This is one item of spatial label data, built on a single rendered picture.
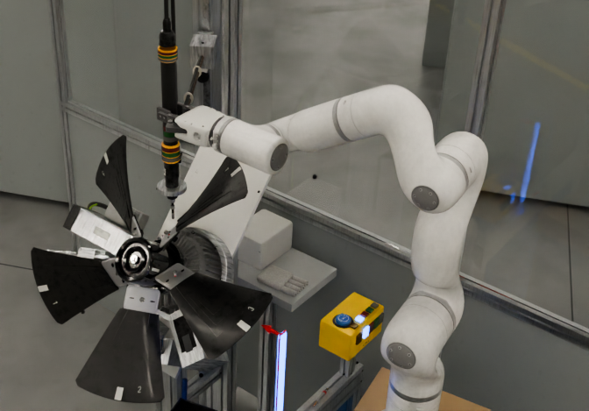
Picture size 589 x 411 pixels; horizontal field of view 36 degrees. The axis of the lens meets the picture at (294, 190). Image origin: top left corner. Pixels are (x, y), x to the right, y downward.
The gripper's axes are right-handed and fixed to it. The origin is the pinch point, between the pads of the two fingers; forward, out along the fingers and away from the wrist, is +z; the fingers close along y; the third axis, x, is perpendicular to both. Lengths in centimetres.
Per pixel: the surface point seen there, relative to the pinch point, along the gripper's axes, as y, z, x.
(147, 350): -12, 0, -64
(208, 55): 48, 32, -11
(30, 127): 109, 203, -119
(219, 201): 11.3, -4.9, -27.6
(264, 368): 53, 11, -123
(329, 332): 21, -34, -61
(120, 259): -6.0, 13.7, -45.0
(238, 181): 16.6, -6.6, -23.7
